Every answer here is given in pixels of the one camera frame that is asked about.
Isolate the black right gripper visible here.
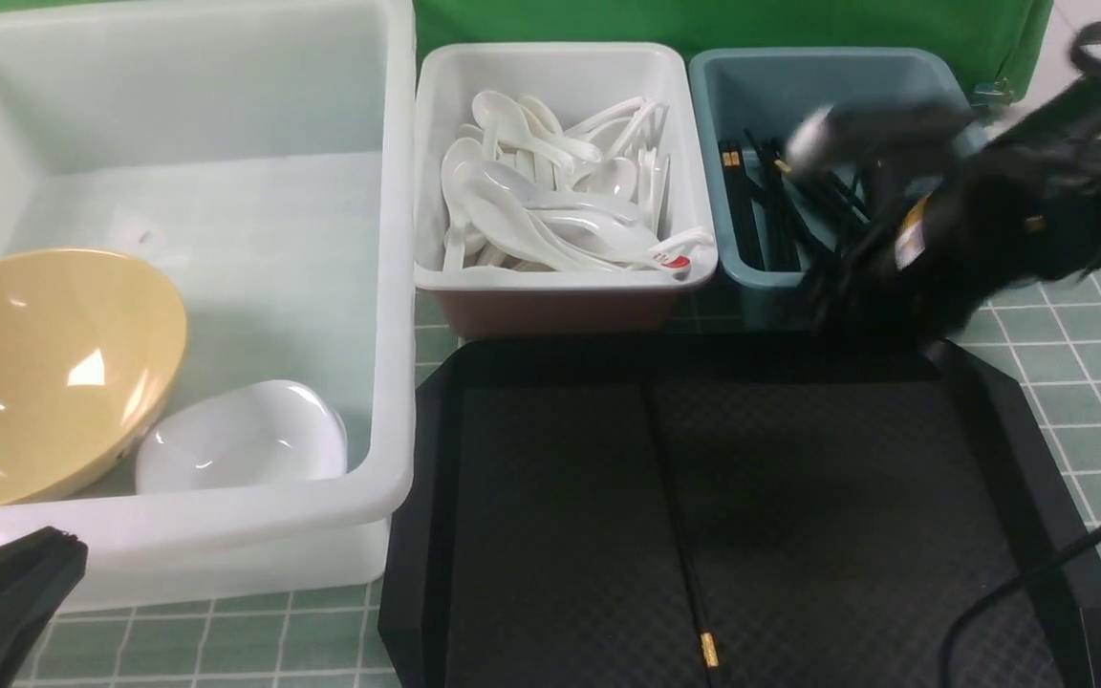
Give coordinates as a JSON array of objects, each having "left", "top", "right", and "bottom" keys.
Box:
[{"left": 784, "top": 96, "right": 1101, "bottom": 345}]

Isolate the black chopstick with gold band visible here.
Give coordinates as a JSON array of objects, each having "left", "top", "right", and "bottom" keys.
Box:
[{"left": 639, "top": 383, "right": 723, "bottom": 687}]

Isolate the white square dish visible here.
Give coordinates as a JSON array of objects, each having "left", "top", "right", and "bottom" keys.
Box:
[{"left": 135, "top": 379, "right": 348, "bottom": 495}]

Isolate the yellow noodle bowl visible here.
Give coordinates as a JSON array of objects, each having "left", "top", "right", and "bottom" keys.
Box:
[{"left": 0, "top": 248, "right": 188, "bottom": 506}]

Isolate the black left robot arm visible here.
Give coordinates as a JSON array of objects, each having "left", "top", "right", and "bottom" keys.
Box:
[{"left": 0, "top": 527, "right": 89, "bottom": 687}]

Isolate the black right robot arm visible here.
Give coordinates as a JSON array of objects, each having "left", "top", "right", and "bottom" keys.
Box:
[{"left": 780, "top": 21, "right": 1101, "bottom": 348}]

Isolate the green cloth backdrop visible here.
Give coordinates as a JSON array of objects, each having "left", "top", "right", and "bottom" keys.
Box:
[{"left": 0, "top": 0, "right": 1055, "bottom": 106}]

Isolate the blue-grey chopstick bin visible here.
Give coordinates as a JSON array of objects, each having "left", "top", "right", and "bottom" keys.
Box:
[{"left": 687, "top": 47, "right": 970, "bottom": 332}]

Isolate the bundle of black chopsticks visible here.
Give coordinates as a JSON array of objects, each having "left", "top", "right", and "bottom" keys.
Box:
[{"left": 718, "top": 130, "right": 873, "bottom": 273}]

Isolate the black plastic serving tray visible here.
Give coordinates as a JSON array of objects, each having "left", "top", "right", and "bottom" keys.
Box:
[{"left": 378, "top": 334, "right": 1084, "bottom": 687}]

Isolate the white rectangular spoon bin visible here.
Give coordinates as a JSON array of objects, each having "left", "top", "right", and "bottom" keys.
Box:
[{"left": 414, "top": 43, "right": 720, "bottom": 340}]

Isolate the pile of white soup spoons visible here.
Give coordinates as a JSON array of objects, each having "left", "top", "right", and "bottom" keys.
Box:
[{"left": 440, "top": 90, "right": 715, "bottom": 280}]

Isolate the large translucent white plastic tub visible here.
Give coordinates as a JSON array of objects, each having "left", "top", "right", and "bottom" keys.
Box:
[{"left": 0, "top": 1, "right": 416, "bottom": 613}]

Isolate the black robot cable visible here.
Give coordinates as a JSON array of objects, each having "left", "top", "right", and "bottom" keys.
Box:
[{"left": 938, "top": 492, "right": 1101, "bottom": 688}]

